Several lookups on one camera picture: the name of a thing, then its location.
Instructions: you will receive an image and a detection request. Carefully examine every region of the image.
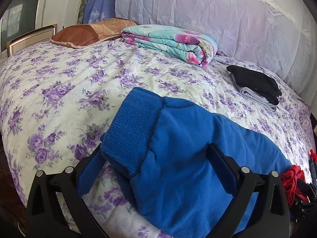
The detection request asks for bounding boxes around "red garment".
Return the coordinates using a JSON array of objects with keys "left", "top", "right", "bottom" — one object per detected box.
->
[{"left": 280, "top": 148, "right": 317, "bottom": 209}]

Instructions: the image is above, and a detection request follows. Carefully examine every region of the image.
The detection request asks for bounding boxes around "purple floral bed quilt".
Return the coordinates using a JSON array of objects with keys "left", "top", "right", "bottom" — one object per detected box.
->
[{"left": 0, "top": 37, "right": 315, "bottom": 238}]

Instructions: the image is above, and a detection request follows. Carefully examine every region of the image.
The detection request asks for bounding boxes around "folded grey garment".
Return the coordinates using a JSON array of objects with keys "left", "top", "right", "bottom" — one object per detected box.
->
[{"left": 230, "top": 73, "right": 277, "bottom": 112}]

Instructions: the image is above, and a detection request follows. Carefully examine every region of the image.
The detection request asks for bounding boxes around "folded black garment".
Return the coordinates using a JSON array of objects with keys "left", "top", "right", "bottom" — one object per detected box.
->
[{"left": 226, "top": 65, "right": 282, "bottom": 106}]

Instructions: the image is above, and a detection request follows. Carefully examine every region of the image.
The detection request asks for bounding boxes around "golden bed headboard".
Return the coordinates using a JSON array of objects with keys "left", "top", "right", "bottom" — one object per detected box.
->
[{"left": 7, "top": 24, "right": 57, "bottom": 57}]

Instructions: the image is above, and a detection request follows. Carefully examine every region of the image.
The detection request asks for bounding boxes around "brown orange pillow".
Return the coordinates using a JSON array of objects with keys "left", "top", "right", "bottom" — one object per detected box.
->
[{"left": 50, "top": 18, "right": 139, "bottom": 49}]

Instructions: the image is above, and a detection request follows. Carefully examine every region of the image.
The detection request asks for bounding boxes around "lavender lace covered bedding roll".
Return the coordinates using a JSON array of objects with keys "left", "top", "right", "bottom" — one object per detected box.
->
[{"left": 116, "top": 0, "right": 316, "bottom": 102}]

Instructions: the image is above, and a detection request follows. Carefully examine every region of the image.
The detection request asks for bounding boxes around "folded teal pink floral blanket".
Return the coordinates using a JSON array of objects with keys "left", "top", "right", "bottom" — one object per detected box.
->
[{"left": 121, "top": 24, "right": 218, "bottom": 68}]

